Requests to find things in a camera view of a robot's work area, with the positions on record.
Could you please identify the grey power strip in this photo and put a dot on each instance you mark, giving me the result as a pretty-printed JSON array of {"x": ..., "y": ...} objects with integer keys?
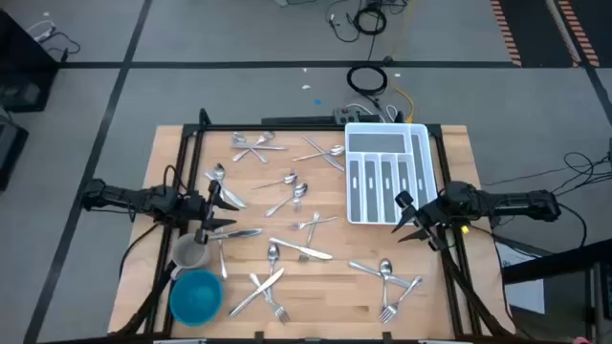
[{"x": 345, "y": 116}]

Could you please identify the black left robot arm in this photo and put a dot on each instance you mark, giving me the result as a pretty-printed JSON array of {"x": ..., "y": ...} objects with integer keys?
[{"x": 124, "y": 198}]

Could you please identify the grey ceramic mug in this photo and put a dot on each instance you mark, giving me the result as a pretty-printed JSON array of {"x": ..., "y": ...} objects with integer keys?
[{"x": 191, "y": 253}]

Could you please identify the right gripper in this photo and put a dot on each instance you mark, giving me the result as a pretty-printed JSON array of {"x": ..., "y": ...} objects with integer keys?
[{"x": 432, "y": 215}]

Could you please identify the white paper sheet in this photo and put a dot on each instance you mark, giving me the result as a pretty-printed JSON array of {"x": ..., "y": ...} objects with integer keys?
[{"x": 526, "y": 296}]

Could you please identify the black side table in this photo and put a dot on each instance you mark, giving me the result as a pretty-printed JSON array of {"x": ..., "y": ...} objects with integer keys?
[{"x": 550, "y": 265}]

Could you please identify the black cabinet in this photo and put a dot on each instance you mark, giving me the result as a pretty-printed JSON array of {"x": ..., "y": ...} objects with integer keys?
[{"x": 24, "y": 71}]

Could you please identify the teal bowl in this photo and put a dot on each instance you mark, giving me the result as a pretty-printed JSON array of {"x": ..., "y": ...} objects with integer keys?
[{"x": 196, "y": 298}]

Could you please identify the white cutlery tray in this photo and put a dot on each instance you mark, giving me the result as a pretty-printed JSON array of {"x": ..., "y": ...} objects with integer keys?
[{"x": 378, "y": 143}]

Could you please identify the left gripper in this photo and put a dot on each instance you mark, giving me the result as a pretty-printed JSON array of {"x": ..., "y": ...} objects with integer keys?
[{"x": 198, "y": 208}]

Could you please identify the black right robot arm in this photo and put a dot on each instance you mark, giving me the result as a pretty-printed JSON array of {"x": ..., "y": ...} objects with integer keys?
[{"x": 516, "y": 203}]

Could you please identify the small silver spoon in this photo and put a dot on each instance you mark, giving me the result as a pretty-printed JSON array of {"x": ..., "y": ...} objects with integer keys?
[{"x": 288, "y": 179}]

